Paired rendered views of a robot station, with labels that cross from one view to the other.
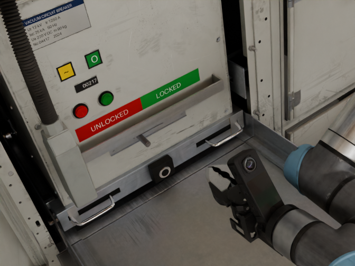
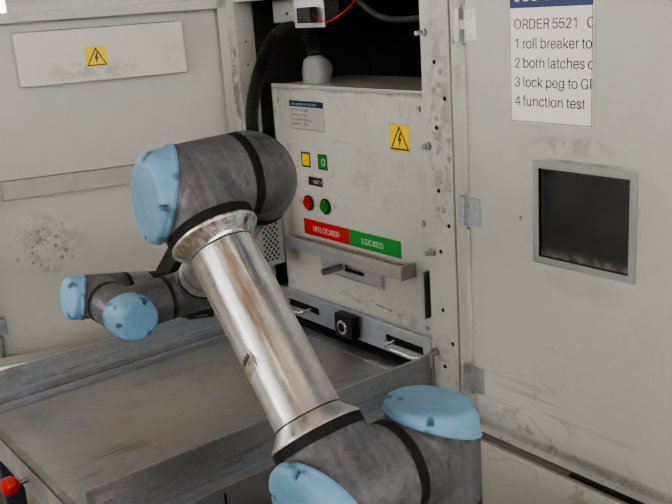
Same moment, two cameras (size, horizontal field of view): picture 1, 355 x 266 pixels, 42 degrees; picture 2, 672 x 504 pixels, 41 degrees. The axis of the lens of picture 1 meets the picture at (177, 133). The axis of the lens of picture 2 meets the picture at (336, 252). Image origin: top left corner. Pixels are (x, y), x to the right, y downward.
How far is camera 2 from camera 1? 1.76 m
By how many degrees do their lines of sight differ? 72
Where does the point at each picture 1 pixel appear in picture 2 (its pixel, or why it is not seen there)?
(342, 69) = (561, 408)
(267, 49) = (450, 270)
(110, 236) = not seen: hidden behind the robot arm
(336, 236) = (106, 276)
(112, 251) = not seen: hidden behind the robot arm
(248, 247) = (244, 392)
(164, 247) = not seen: hidden behind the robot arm
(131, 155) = (336, 287)
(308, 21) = (492, 267)
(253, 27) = (435, 226)
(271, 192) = (169, 263)
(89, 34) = (323, 137)
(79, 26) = (318, 126)
